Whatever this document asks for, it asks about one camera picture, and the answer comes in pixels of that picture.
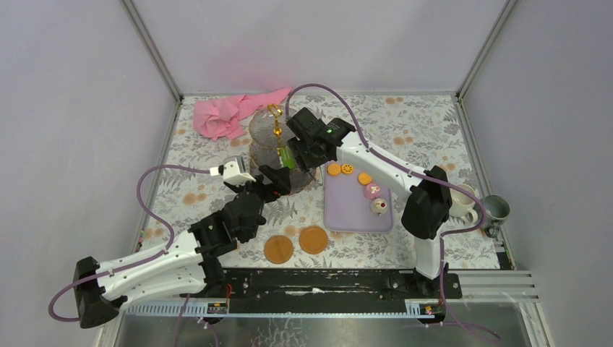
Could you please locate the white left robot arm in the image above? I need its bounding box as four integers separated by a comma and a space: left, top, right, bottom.
74, 158, 291, 329

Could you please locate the grey speckled cake ball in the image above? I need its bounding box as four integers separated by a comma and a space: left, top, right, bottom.
369, 198, 388, 215

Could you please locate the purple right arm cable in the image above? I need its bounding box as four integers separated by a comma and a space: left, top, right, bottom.
285, 83, 502, 346

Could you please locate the left wooden coaster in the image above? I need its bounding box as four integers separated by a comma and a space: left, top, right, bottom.
264, 236, 294, 265

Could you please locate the right wooden coaster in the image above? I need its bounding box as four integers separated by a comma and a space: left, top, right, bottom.
299, 226, 329, 254

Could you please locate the three-tier glass cake stand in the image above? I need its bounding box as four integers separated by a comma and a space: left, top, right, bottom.
248, 104, 314, 194

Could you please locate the lilac plastic tray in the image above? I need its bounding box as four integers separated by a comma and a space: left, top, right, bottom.
323, 161, 393, 234

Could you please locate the pink sugared cake ball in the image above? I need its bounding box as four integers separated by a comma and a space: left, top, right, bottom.
364, 182, 381, 200

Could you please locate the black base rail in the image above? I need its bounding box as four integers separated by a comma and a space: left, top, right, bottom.
195, 268, 463, 314

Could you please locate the yellow jam-dot cookie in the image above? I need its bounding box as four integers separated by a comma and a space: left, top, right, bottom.
340, 163, 354, 175

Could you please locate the yellow round biscuit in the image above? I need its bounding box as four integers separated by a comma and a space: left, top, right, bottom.
327, 163, 342, 176
357, 172, 373, 186

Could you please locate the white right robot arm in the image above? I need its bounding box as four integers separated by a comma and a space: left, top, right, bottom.
286, 108, 452, 298

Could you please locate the white ceramic mug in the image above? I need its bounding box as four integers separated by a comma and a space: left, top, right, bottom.
449, 189, 479, 223

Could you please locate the pink cloth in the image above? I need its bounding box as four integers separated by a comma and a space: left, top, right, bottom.
192, 87, 292, 140

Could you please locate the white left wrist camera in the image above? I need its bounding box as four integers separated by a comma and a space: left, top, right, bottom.
209, 156, 256, 187

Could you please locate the wooden coaster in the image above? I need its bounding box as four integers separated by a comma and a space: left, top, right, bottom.
264, 236, 294, 265
299, 226, 329, 254

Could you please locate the green striped cake piece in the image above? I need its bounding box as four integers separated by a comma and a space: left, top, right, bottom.
280, 147, 296, 170

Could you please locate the grey ceramic mug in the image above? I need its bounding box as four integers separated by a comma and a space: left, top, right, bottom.
482, 194, 511, 239

